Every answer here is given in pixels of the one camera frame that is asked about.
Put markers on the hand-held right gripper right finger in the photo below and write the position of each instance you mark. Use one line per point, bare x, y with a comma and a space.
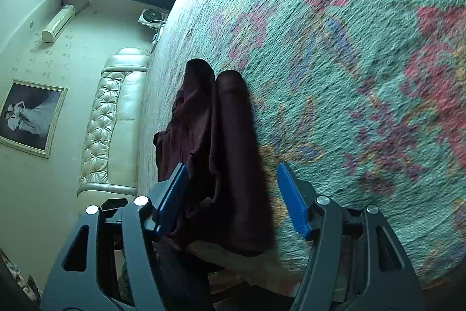
293, 198

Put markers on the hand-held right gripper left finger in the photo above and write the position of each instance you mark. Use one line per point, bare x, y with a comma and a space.
171, 201

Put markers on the maroon pants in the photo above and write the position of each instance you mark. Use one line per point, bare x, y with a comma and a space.
225, 150

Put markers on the dark cloth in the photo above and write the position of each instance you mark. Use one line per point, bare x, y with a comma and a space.
182, 282

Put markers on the cream tufted leather headboard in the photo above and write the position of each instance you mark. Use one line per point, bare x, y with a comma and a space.
109, 114

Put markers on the floral woven bed blanket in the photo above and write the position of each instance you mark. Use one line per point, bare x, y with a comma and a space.
346, 59

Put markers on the framed black-and-white photo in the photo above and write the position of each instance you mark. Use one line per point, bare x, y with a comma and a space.
31, 116

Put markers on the floral patterned cloth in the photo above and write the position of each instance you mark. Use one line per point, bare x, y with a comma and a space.
20, 278

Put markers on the white box fan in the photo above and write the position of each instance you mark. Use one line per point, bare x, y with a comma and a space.
152, 17

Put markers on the wall air conditioner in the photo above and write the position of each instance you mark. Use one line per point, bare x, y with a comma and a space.
58, 23

